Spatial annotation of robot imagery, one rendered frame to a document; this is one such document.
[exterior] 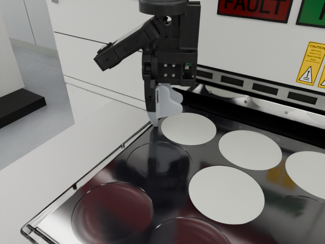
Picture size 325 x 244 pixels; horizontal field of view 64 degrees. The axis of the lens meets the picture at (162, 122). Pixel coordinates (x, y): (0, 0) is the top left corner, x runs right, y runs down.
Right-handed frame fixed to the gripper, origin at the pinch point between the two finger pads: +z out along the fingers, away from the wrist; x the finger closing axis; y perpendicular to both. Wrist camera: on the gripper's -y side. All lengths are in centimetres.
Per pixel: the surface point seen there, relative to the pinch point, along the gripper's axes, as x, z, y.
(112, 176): -13.1, 1.5, -4.3
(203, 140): -3.6, 1.5, 9.2
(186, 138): -3.2, 1.4, 6.4
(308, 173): -10.1, 1.5, 24.4
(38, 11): 269, 39, -163
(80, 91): 29.4, 10.8, -25.7
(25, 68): 226, 92, -172
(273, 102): 3.1, -2.7, 21.9
